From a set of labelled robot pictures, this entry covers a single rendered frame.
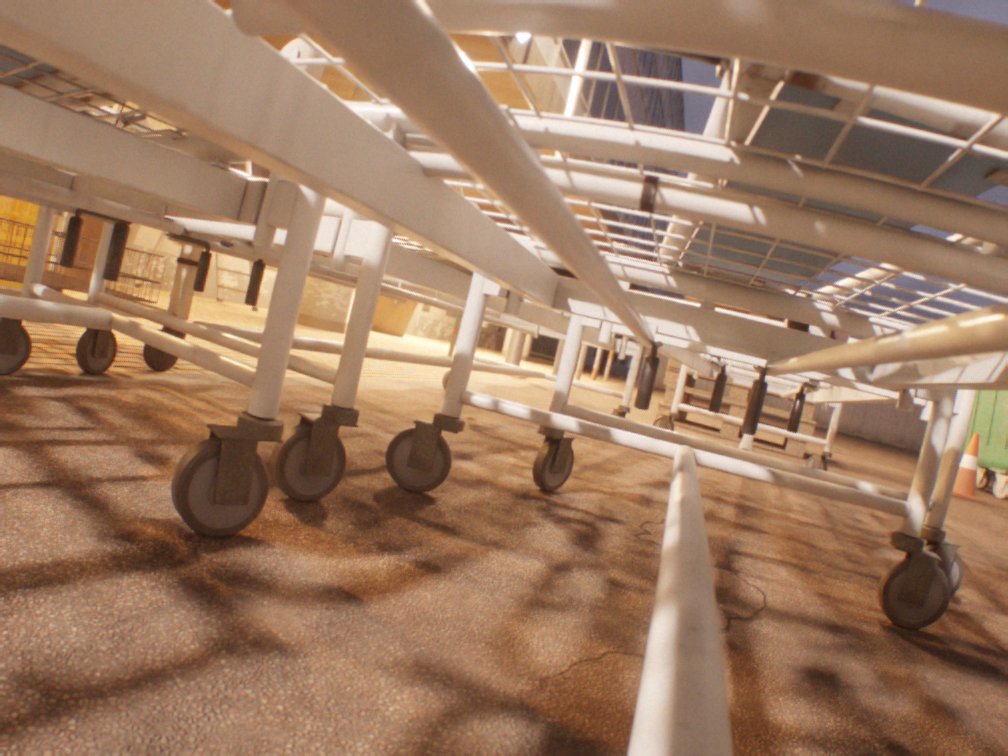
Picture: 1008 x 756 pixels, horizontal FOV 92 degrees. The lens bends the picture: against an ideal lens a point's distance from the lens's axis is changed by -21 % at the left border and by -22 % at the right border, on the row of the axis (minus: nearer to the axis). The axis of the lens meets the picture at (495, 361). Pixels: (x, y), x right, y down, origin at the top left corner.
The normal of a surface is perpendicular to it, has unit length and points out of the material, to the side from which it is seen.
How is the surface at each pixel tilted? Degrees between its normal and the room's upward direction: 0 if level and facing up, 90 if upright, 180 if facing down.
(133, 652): 0
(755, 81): 90
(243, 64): 90
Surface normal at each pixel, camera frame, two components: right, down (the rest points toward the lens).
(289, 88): 0.93, 0.23
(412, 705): 0.23, -0.97
